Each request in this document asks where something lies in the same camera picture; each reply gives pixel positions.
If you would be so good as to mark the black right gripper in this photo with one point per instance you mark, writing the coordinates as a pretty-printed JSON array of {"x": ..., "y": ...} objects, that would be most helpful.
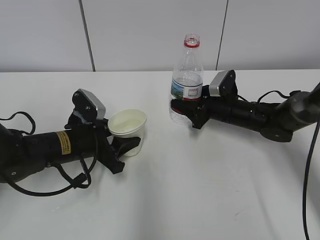
[{"x": 200, "y": 110}]

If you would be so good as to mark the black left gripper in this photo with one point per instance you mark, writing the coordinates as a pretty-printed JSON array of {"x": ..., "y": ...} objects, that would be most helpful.
[{"x": 124, "y": 147}]

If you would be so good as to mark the white paper cup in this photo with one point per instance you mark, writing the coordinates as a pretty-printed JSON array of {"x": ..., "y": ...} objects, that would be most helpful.
[{"x": 126, "y": 124}]

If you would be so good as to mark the clear plastic water bottle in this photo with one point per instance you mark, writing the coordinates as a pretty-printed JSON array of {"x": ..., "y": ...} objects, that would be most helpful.
[{"x": 187, "y": 78}]

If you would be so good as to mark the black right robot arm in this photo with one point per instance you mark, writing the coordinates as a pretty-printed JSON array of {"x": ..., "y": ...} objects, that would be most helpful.
[{"x": 274, "y": 121}]

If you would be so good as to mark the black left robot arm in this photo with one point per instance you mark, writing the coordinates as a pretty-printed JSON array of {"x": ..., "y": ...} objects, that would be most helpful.
[{"x": 22, "y": 156}]

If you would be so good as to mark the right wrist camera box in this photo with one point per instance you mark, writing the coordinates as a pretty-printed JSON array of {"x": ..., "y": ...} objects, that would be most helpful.
[{"x": 224, "y": 84}]

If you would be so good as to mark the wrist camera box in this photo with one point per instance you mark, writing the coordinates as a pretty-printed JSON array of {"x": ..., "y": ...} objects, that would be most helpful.
[
  {"x": 224, "y": 84},
  {"x": 87, "y": 107}
]

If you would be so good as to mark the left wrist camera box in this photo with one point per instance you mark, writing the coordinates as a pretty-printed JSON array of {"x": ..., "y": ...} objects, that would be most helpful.
[{"x": 87, "y": 107}]

